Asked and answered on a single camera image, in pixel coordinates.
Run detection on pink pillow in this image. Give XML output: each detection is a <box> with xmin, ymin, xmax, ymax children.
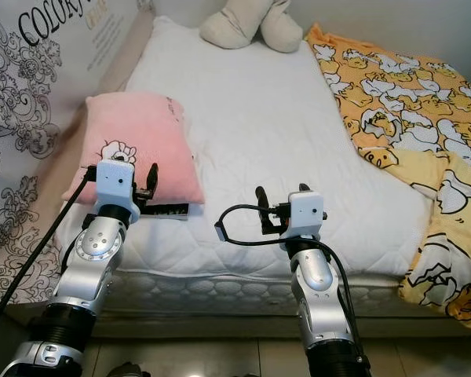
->
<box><xmin>63</xmin><ymin>92</ymin><xmax>205</xmax><ymax>207</ymax></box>

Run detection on white quilted mattress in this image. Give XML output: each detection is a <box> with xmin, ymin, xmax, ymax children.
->
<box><xmin>59</xmin><ymin>16</ymin><xmax>436</xmax><ymax>315</ymax></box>

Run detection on grey bed base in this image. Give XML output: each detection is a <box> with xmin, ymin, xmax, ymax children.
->
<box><xmin>4</xmin><ymin>298</ymin><xmax>456</xmax><ymax>340</ymax></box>

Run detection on yellow duck print blanket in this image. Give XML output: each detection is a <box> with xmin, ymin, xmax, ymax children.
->
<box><xmin>305</xmin><ymin>22</ymin><xmax>471</xmax><ymax>339</ymax></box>

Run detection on white floral print panel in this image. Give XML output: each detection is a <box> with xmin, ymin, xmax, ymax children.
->
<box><xmin>0</xmin><ymin>0</ymin><xmax>146</xmax><ymax>306</ymax></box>

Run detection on robot left leg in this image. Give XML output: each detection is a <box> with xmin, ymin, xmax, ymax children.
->
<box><xmin>110</xmin><ymin>361</ymin><xmax>150</xmax><ymax>377</ymax></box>

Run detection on beige plush toy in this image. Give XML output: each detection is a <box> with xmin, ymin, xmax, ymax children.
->
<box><xmin>199</xmin><ymin>0</ymin><xmax>305</xmax><ymax>54</ymax></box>

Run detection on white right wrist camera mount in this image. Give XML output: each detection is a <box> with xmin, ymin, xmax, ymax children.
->
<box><xmin>284</xmin><ymin>191</ymin><xmax>327</xmax><ymax>240</ymax></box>

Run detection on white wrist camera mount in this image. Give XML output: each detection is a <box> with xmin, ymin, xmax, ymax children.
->
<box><xmin>95</xmin><ymin>159</ymin><xmax>137</xmax><ymax>209</ymax></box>
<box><xmin>284</xmin><ymin>191</ymin><xmax>327</xmax><ymax>240</ymax></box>

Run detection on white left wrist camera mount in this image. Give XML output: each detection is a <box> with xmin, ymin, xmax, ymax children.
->
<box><xmin>95</xmin><ymin>159</ymin><xmax>137</xmax><ymax>209</ymax></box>

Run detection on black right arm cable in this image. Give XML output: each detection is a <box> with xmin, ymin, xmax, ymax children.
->
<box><xmin>216</xmin><ymin>203</ymin><xmax>362</xmax><ymax>346</ymax></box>

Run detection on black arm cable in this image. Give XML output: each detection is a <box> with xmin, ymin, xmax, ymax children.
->
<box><xmin>0</xmin><ymin>167</ymin><xmax>99</xmax><ymax>339</ymax></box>
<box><xmin>216</xmin><ymin>203</ymin><xmax>362</xmax><ymax>346</ymax></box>

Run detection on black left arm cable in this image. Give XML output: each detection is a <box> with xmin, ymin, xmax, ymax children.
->
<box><xmin>0</xmin><ymin>167</ymin><xmax>99</xmax><ymax>339</ymax></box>

